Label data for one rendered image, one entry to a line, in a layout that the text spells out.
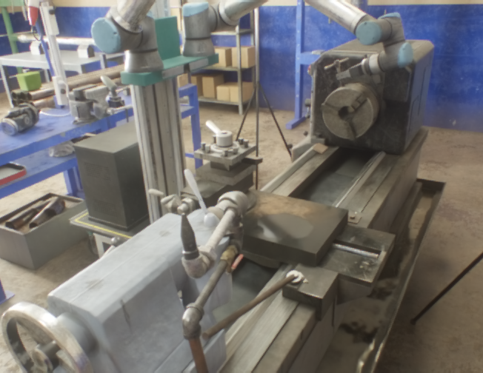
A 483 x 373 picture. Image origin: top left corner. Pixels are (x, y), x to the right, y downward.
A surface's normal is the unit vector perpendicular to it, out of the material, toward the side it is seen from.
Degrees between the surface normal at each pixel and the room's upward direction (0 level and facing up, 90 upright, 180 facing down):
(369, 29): 92
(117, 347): 76
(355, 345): 0
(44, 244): 90
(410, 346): 0
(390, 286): 0
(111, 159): 90
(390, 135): 90
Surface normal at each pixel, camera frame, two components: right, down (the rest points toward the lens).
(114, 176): -0.49, 0.40
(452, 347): -0.04, -0.89
